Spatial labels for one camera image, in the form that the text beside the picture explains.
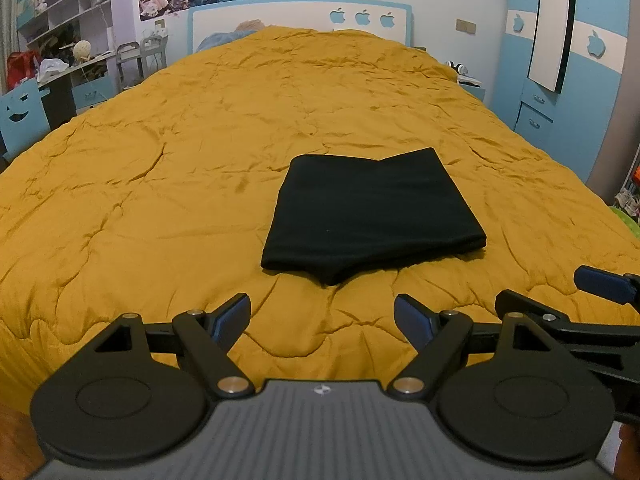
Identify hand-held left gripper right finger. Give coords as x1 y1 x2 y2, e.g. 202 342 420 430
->
393 293 552 401

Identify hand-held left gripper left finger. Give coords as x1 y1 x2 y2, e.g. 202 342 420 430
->
93 292 254 400

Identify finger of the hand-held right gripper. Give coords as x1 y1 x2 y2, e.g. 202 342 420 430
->
494 288 640 423
573 265 640 307

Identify black pants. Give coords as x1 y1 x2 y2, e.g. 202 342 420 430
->
260 147 488 287

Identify green floor mat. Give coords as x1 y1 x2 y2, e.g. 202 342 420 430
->
611 209 640 243

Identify pair of sneakers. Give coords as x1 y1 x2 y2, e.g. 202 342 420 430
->
614 186 640 219

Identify blue wardrobe with apple cutouts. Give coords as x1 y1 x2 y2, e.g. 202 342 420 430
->
492 0 640 190

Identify mustard yellow quilted blanket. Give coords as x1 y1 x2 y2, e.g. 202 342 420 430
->
0 27 640 416

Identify blue nightstand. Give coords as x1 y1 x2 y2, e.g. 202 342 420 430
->
457 77 487 104

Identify black framed white wardrobe panel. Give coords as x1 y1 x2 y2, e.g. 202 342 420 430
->
527 0 577 95

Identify blue and white desk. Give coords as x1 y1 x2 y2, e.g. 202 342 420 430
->
36 52 120 117

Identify grey chair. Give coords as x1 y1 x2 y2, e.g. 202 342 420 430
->
115 41 145 92
139 35 167 80

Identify blue pillow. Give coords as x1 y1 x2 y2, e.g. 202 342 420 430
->
194 29 262 54

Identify blue smiley face chair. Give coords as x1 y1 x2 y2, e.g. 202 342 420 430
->
0 79 52 159

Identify white headboard with blue apples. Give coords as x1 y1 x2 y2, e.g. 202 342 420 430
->
187 0 414 57

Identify white plastic bag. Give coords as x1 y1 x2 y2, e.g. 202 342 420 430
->
38 58 69 79

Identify red bag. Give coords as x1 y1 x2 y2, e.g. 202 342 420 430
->
6 51 42 89

